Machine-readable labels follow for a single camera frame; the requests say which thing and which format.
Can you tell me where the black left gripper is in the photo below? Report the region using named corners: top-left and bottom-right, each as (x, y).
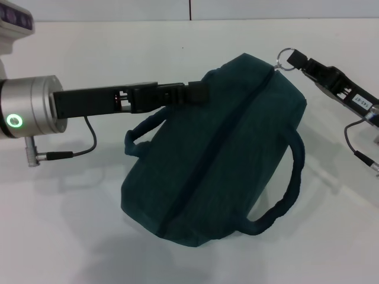
top-left (52, 80), bottom-right (209, 121)

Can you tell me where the dark teal lunch bag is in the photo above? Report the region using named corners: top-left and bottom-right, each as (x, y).
top-left (120, 47), bottom-right (308, 248)

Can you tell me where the grey left gripper cable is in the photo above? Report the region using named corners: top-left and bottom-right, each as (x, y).
top-left (24, 116), bottom-right (98, 169)

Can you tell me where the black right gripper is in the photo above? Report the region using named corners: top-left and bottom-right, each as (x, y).
top-left (286, 49), bottom-right (379, 128)

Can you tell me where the grey right gripper cable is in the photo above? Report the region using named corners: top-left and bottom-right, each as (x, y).
top-left (344, 104), bottom-right (379, 179)

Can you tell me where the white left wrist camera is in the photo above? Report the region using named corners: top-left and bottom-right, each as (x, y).
top-left (0, 0), bottom-right (36, 57)

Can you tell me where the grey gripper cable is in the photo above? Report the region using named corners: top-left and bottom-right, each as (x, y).
top-left (24, 116), bottom-right (98, 169)
top-left (344, 104), bottom-right (379, 179)

